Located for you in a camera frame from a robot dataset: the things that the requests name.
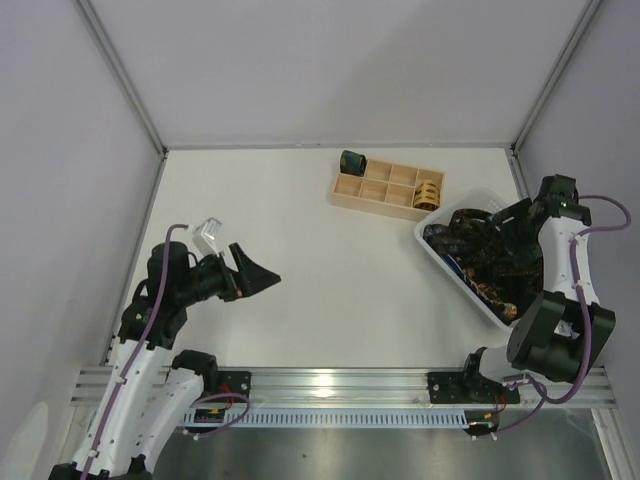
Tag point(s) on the white plastic basket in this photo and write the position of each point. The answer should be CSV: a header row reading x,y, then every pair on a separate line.
x,y
480,198

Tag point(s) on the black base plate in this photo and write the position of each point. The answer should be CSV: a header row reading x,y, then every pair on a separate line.
x,y
453,387
228,387

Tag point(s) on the pile of dark ties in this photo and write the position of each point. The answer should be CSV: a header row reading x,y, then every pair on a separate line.
x,y
473,248

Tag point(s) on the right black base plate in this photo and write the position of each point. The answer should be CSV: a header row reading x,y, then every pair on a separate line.
x,y
453,387

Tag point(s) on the rolled gold patterned tie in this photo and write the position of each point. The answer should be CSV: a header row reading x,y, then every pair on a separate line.
x,y
427,196

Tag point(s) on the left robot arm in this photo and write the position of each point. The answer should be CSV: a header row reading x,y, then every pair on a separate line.
x,y
132,423

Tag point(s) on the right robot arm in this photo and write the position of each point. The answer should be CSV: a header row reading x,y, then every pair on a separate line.
x,y
555,341

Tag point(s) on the rolled dark green tie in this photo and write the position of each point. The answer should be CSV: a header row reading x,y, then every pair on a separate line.
x,y
352,163

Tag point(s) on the white slotted cable duct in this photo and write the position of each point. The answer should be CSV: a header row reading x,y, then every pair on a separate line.
x,y
200,419

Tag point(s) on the aluminium mounting rail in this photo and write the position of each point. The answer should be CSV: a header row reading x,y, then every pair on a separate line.
x,y
347,388

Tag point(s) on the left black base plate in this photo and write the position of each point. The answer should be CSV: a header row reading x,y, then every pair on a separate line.
x,y
228,387

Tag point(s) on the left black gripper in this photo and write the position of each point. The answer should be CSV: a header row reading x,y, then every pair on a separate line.
x,y
238,279

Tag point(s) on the wooden compartment box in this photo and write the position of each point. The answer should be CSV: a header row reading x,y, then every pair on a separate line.
x,y
385,189

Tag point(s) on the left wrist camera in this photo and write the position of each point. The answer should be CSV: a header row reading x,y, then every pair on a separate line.
x,y
204,236

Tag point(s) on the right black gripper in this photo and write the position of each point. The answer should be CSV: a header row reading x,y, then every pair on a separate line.
x,y
511,215

